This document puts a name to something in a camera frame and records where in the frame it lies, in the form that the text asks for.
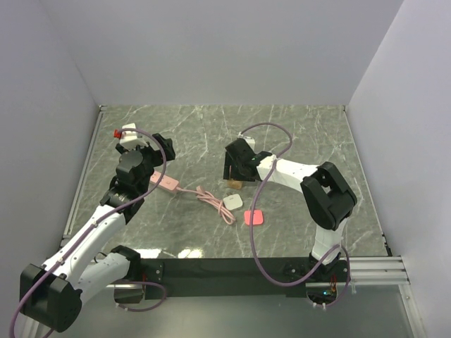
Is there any tan wooden plug adapter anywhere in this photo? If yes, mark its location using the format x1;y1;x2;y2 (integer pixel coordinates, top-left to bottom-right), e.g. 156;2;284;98
227;177;244;190

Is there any pink power cord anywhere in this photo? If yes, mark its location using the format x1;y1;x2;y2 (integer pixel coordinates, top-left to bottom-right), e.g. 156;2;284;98
175;184;237;225

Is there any pink power strip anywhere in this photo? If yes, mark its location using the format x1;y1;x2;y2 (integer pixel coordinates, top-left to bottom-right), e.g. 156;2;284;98
150;171;180;194

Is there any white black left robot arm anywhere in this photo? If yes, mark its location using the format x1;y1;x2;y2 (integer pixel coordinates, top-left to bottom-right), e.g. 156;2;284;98
13;127;175;332

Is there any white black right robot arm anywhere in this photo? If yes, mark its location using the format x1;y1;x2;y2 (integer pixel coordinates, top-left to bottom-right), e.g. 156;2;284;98
223;137;357;281

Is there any white square plug adapter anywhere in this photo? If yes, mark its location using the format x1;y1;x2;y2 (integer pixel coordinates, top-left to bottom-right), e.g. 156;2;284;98
223;194;243;211

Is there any red square plug adapter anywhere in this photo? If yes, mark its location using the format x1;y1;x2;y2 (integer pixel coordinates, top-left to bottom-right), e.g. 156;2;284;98
244;209;264;226

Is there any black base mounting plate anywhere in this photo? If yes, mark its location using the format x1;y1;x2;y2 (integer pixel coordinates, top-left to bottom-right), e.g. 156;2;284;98
101;256;353;301

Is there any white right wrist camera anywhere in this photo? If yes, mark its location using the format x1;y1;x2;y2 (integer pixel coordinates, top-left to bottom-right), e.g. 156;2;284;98
237;132;256;151

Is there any aluminium rail left edge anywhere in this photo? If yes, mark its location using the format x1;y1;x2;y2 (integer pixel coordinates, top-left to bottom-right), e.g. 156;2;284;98
61;105;106;242

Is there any aluminium rail frame front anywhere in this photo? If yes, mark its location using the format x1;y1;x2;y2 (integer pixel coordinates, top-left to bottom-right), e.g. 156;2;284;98
350;256;410;286

